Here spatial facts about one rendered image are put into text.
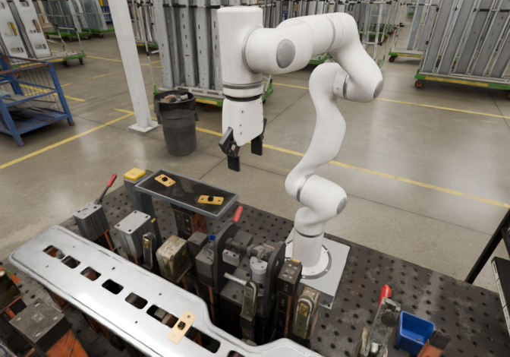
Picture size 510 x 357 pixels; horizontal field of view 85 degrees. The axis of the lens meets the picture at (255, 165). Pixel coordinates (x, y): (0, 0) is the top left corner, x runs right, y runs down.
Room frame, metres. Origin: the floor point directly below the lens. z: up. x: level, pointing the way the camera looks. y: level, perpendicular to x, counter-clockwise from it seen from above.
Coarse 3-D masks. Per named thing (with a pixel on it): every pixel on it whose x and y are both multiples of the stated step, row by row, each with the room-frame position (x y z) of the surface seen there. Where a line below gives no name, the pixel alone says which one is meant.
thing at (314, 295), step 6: (306, 288) 0.49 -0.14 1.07; (300, 294) 0.47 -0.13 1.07; (306, 294) 0.47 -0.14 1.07; (312, 294) 0.47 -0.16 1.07; (318, 294) 0.47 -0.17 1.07; (318, 300) 0.45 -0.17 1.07; (318, 306) 0.47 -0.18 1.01; (294, 312) 0.43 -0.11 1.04; (312, 312) 0.42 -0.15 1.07; (294, 318) 0.43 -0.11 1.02; (312, 318) 0.41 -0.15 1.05; (312, 324) 0.42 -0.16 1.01; (312, 330) 0.43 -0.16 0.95; (294, 336) 0.43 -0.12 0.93; (300, 336) 0.42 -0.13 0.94; (306, 336) 0.41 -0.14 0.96; (300, 342) 0.42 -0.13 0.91; (306, 342) 0.41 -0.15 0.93
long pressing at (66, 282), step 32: (32, 256) 0.66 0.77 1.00; (96, 256) 0.66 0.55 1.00; (64, 288) 0.53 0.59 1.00; (96, 288) 0.53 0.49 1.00; (128, 288) 0.53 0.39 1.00; (160, 288) 0.53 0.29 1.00; (96, 320) 0.44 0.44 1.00; (128, 320) 0.43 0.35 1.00; (160, 352) 0.35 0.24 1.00; (192, 352) 0.35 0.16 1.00; (224, 352) 0.35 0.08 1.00; (256, 352) 0.35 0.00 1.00; (288, 352) 0.35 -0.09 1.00
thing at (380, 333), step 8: (384, 304) 0.35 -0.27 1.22; (392, 304) 0.35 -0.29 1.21; (384, 312) 0.34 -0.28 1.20; (392, 312) 0.33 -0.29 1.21; (376, 320) 0.34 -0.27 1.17; (384, 320) 0.32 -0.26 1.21; (392, 320) 0.31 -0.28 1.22; (376, 328) 0.34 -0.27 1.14; (384, 328) 0.34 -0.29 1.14; (392, 328) 0.33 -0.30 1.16; (368, 336) 0.35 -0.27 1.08; (376, 336) 0.34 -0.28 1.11; (384, 336) 0.33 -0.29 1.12; (368, 344) 0.33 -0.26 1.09; (384, 344) 0.32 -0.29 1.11
